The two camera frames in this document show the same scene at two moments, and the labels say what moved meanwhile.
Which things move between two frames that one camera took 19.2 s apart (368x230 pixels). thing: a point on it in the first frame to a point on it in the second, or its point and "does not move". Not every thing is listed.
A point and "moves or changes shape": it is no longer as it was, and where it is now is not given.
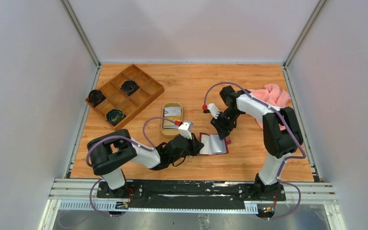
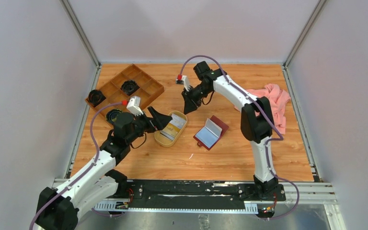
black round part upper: (129, 87) does not move
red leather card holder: (213, 144) moves or changes shape
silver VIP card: (173, 111) to (177, 121)
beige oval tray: (174, 110) moves or changes shape
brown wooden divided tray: (116, 98) does not move
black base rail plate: (171, 194) does not move
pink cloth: (272, 95) does not move
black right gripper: (223, 129) to (191, 104)
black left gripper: (196, 145) to (159, 120)
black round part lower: (114, 116) does not move
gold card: (176, 118) to (171, 130)
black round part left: (96, 97) does not move
